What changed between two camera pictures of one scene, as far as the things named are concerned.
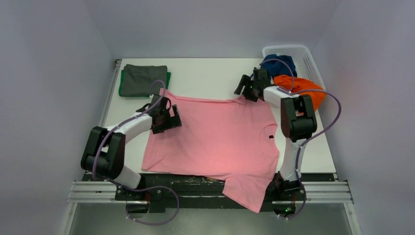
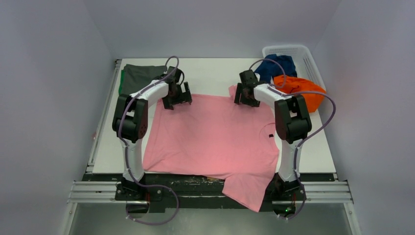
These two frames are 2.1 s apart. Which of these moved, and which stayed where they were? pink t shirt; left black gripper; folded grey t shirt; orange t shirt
Moved: left black gripper
Stayed: folded grey t shirt; orange t shirt; pink t shirt
